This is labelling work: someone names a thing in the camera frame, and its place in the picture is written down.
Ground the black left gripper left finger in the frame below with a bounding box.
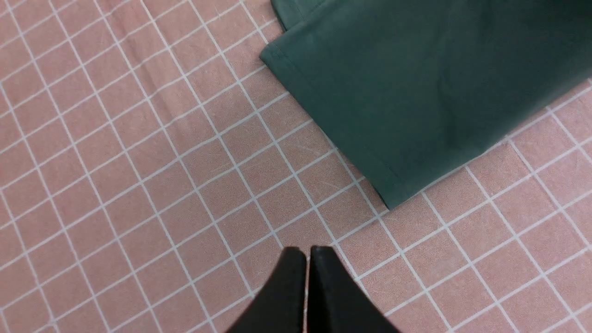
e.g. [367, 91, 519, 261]
[227, 247, 307, 333]

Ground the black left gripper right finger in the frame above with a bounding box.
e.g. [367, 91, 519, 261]
[306, 245, 399, 333]

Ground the green long-sleeved shirt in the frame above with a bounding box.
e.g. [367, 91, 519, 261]
[260, 0, 592, 210]

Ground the pink checkered tablecloth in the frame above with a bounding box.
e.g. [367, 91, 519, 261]
[0, 0, 592, 333]

